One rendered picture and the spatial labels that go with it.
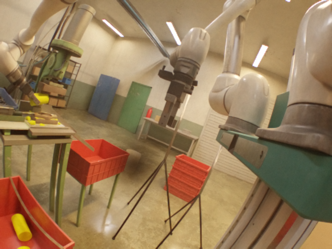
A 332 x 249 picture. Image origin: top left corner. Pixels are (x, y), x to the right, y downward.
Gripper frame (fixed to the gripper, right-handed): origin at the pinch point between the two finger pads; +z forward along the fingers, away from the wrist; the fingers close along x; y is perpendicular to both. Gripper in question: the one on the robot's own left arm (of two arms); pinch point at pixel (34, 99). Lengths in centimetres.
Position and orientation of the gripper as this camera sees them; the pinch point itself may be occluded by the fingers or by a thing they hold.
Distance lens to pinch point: 100.3
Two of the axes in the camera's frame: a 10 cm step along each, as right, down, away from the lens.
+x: -8.8, -3.6, 3.0
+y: 4.6, -7.5, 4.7
